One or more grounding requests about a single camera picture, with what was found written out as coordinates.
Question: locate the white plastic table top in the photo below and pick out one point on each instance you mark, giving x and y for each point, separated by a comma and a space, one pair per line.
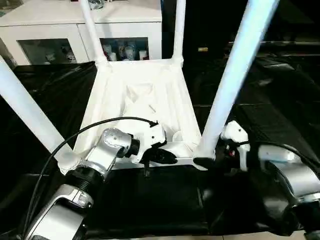
140, 82

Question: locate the black plastic mat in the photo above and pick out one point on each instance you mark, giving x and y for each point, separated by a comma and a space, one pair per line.
150, 200

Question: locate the white cabinet with glass doors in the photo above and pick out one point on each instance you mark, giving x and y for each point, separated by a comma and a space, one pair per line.
37, 27

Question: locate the dark patterned jar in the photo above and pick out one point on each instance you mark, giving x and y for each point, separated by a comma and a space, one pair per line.
97, 3

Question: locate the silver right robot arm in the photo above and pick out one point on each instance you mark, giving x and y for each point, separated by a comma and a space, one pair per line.
295, 170

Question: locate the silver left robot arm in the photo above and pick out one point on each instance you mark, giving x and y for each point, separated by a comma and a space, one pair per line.
105, 147

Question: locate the small white label sticker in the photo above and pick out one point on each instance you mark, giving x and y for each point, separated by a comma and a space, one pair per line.
203, 49

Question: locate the small white cup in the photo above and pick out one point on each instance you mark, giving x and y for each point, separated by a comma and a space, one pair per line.
142, 55

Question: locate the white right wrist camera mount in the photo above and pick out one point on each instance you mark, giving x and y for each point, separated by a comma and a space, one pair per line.
237, 132

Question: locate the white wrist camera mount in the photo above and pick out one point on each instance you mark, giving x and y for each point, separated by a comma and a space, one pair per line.
152, 135
237, 132

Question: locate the white plastic table leg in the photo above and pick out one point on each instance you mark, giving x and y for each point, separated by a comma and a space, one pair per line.
27, 105
237, 62
93, 32
179, 30

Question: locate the red bottle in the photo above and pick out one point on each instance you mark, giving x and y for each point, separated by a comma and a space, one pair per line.
106, 52

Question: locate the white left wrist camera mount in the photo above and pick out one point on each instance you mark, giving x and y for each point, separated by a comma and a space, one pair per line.
152, 135

